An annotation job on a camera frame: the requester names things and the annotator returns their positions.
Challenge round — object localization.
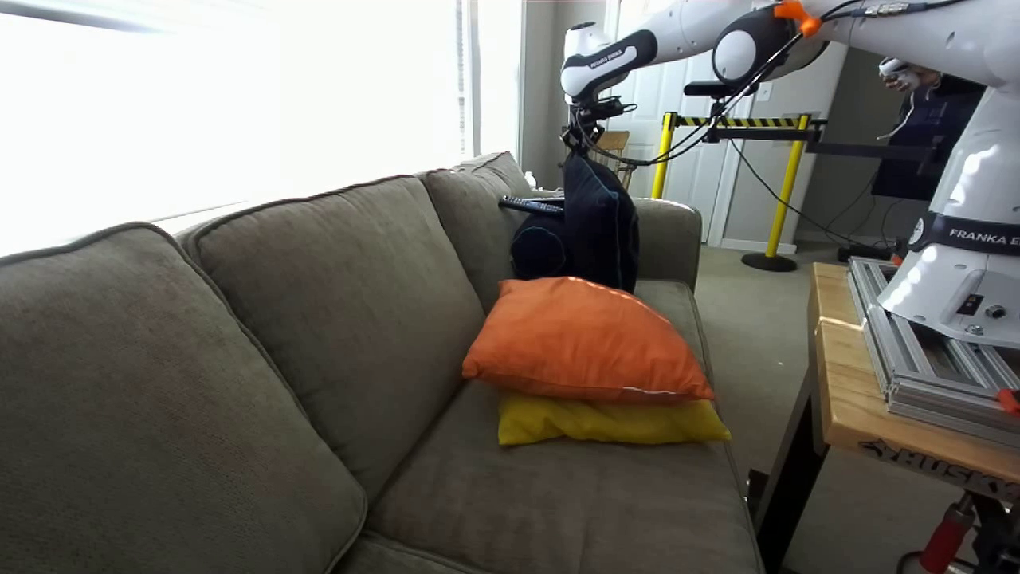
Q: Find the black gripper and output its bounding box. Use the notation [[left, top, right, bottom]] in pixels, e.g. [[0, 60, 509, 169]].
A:
[[562, 93, 629, 160]]

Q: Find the dark navy blue cloth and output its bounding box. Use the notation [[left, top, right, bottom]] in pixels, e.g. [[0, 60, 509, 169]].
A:
[[558, 146, 645, 296]]

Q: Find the dark blue teal-piped pillow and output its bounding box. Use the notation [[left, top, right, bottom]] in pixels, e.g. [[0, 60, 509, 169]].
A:
[[496, 190, 572, 285]]

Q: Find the orange pillow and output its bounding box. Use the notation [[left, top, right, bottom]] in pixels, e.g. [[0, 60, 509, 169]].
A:
[[460, 275, 714, 404]]

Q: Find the yellow pillow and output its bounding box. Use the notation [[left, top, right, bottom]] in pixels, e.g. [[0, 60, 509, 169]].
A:
[[495, 391, 732, 450]]

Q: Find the yellow black striped barrier belt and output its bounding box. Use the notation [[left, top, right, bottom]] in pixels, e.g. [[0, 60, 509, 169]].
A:
[[663, 110, 827, 140]]

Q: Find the grey-brown fabric sofa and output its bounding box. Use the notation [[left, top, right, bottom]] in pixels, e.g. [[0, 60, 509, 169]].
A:
[[0, 150, 768, 574]]

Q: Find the wooden table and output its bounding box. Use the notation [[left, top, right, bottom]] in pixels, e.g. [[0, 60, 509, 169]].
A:
[[808, 262, 1020, 505]]

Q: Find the yellow barrier post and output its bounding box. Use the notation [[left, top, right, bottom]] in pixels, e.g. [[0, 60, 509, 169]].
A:
[[647, 107, 682, 200], [741, 110, 815, 275]]

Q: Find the black cable bundle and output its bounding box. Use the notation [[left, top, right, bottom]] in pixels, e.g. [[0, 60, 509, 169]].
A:
[[594, 0, 919, 253]]

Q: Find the orange cable clip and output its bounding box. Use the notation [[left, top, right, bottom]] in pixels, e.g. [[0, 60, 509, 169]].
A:
[[771, 0, 827, 40]]

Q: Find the aluminium rail base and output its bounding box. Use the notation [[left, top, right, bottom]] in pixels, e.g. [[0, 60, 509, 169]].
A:
[[849, 253, 1020, 450]]

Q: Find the red clamp handle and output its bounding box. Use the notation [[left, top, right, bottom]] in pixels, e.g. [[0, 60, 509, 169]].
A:
[[914, 494, 979, 574]]

